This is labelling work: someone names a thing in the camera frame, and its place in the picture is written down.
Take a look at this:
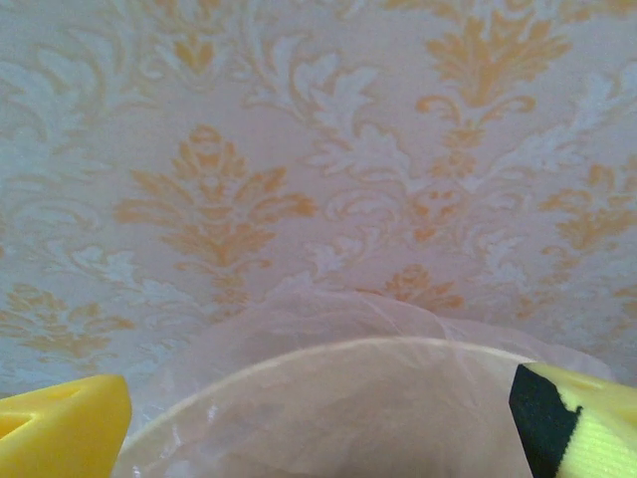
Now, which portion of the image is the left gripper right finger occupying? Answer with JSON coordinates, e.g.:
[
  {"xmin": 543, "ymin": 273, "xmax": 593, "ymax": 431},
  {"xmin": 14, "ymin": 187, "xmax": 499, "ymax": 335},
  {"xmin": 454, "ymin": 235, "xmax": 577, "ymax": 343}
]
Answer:
[{"xmin": 508, "ymin": 361, "xmax": 637, "ymax": 478}]

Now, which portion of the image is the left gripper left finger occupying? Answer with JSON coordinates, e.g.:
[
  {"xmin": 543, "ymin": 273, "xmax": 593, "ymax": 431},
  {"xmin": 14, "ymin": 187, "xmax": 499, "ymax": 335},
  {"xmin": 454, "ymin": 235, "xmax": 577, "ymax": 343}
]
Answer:
[{"xmin": 0, "ymin": 373, "xmax": 133, "ymax": 478}]

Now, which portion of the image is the translucent plastic bin liner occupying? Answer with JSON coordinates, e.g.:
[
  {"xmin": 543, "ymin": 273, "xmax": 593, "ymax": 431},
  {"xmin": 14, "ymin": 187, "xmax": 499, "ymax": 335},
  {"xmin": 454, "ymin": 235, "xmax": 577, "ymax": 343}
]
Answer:
[{"xmin": 188, "ymin": 291, "xmax": 617, "ymax": 478}]

